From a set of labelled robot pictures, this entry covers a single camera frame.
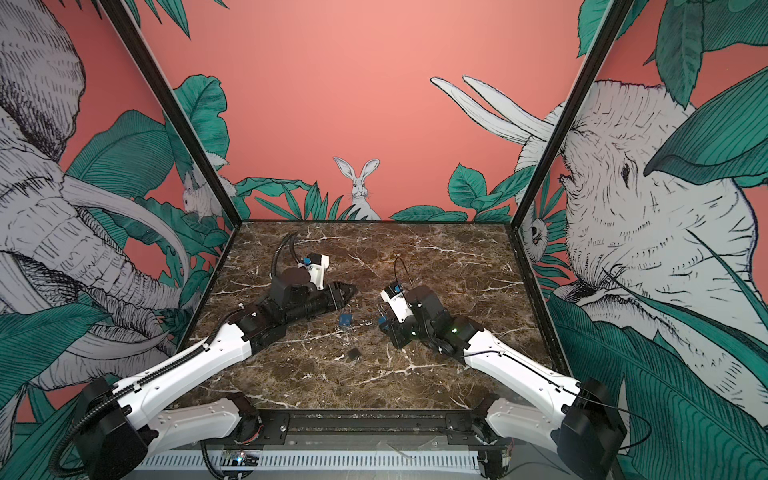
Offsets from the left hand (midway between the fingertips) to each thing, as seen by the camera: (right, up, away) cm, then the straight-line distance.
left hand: (357, 286), depth 73 cm
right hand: (+6, -10, +2) cm, 12 cm away
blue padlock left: (-6, -13, +20) cm, 24 cm away
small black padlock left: (-3, -22, +15) cm, 27 cm away
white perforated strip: (-7, -42, -3) cm, 42 cm away
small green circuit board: (-27, -41, -3) cm, 49 cm away
